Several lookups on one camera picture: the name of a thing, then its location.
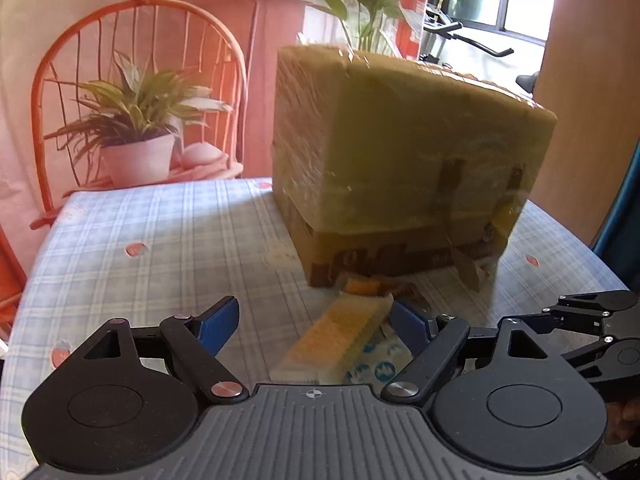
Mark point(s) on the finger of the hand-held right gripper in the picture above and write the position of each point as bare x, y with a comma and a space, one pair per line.
615, 360
595, 307

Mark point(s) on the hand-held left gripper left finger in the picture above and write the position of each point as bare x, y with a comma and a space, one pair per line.
220, 322

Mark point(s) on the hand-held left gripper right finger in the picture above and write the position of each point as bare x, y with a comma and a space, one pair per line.
407, 322

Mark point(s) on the clear yellow cracker packet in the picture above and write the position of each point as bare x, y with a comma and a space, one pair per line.
330, 340

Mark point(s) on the white blue printed packet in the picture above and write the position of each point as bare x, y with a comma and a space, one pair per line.
375, 360

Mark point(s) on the small orange packet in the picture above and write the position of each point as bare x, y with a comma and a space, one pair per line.
365, 287

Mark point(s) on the blue curtain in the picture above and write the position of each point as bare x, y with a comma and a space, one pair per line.
622, 220

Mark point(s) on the plaid printed tablecloth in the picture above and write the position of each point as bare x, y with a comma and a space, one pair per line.
150, 245

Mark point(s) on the tape wrapped cardboard box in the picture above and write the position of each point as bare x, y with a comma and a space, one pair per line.
400, 150

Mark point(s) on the brown wooden door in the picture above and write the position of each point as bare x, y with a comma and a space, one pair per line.
585, 85

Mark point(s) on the black exercise bike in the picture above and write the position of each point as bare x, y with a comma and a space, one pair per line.
450, 30

